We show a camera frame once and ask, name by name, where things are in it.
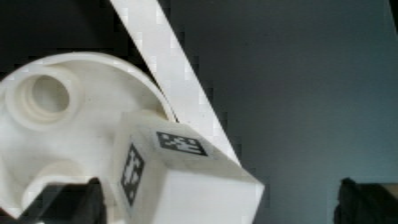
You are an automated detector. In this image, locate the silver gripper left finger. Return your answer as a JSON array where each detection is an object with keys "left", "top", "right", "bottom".
[{"left": 17, "top": 178, "right": 106, "bottom": 224}]

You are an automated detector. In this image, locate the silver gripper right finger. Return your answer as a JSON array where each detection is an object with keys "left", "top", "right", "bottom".
[{"left": 332, "top": 178, "right": 398, "bottom": 224}]

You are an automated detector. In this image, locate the white stool leg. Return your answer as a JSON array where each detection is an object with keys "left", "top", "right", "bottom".
[{"left": 111, "top": 111, "right": 264, "bottom": 224}]

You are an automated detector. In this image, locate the white U-shaped fence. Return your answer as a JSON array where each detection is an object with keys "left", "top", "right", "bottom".
[{"left": 110, "top": 0, "right": 239, "bottom": 162}]

